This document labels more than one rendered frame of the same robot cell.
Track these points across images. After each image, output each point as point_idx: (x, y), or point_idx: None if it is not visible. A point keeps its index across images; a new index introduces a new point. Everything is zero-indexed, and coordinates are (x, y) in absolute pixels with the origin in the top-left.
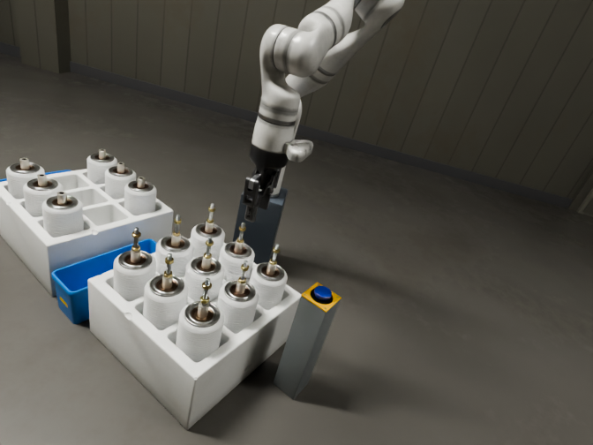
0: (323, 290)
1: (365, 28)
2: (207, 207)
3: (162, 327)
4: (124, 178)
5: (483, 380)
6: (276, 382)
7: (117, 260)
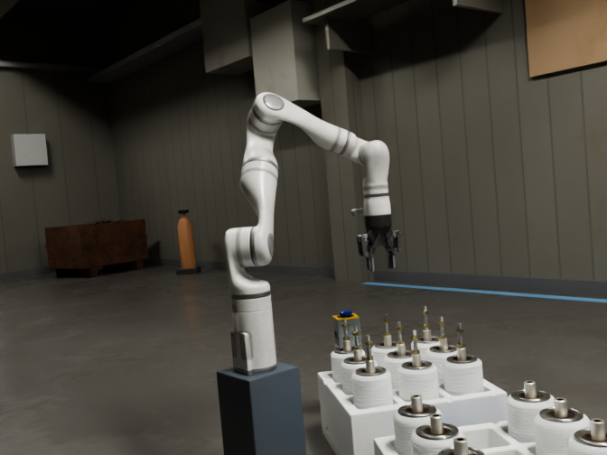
0: (345, 311)
1: (275, 137)
2: None
3: None
4: None
5: (200, 396)
6: None
7: (477, 360)
